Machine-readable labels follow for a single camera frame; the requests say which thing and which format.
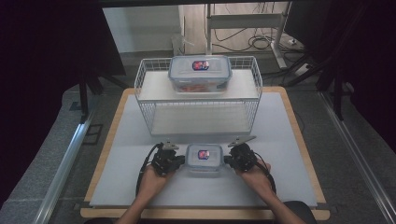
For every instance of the person's right hand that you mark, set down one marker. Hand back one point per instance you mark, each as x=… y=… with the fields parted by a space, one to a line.
x=255 y=180

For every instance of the aluminium rail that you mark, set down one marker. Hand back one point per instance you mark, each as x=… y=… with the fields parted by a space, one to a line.
x=62 y=174
x=358 y=155

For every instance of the white power strip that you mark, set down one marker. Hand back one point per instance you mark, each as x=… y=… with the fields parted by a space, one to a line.
x=301 y=70

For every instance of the black metal stand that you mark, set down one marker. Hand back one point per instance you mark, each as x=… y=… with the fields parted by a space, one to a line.
x=84 y=93
x=337 y=90

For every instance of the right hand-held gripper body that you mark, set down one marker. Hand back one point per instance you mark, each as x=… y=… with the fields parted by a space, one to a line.
x=244 y=158

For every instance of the small clear food container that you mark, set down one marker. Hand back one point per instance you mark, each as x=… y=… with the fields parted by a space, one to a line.
x=204 y=157

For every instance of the large clear food container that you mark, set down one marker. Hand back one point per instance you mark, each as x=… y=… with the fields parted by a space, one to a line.
x=200 y=73

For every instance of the wooden table board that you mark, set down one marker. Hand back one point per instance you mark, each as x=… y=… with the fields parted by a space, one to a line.
x=106 y=149

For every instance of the grey table mat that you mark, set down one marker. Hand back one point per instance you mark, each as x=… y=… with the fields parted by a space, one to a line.
x=124 y=161

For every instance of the person's dark clothing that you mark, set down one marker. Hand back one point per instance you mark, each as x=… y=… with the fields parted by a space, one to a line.
x=306 y=211

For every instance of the white metal desk frame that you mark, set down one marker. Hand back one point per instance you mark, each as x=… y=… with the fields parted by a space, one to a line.
x=246 y=20

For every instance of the person's left hand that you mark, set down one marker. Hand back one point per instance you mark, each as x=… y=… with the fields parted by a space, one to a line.
x=154 y=183

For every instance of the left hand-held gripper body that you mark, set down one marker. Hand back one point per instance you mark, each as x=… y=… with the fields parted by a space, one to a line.
x=165 y=160

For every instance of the black floor plate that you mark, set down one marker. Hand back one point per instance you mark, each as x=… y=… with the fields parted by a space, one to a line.
x=92 y=134

